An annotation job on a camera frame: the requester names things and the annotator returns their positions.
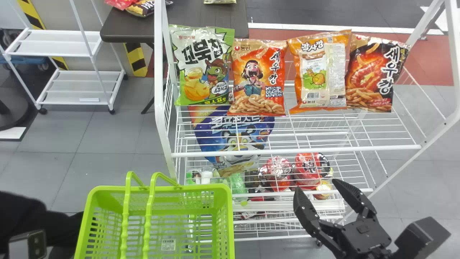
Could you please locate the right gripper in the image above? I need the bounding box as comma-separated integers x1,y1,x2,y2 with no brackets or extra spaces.
293,178,393,259

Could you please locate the red noodle cup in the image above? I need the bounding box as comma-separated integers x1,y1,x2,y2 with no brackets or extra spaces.
258,156,293,192
294,153,333,191

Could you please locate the green bottle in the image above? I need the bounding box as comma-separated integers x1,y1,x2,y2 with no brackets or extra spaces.
229,173,249,203

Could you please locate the blue snack packet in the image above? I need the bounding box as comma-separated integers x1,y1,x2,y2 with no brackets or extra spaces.
188,105,276,177

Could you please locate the orange snack packet white label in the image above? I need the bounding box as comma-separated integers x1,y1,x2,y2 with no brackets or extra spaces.
287,29,352,114

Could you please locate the red snack packet black top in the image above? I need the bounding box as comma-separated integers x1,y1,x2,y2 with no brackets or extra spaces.
345,33,411,113

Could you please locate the orange snack packet with figure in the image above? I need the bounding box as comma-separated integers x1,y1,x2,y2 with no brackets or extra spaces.
227,38,288,117

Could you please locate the green basket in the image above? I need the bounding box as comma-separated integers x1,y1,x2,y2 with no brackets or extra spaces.
74,171,235,259

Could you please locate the green snack packet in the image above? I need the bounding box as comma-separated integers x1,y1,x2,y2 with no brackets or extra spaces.
169,24,235,106

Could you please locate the dark side table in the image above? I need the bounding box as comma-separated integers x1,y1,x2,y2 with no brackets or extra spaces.
100,0,249,114

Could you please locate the white shelf trolley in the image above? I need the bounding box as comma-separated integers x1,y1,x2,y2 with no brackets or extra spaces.
0,0,127,115

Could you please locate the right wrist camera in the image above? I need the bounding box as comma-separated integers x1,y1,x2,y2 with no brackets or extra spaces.
394,217,451,259

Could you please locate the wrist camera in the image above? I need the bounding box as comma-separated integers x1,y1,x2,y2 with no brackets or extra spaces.
8,230,48,259
394,217,451,259

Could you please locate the white wire rack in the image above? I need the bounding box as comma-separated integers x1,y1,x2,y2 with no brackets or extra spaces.
154,0,460,242

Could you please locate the yellow black striped post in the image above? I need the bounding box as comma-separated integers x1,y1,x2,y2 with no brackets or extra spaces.
123,42,148,77
16,0,69,71

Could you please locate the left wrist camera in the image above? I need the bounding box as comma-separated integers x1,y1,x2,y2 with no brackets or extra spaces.
8,230,48,259

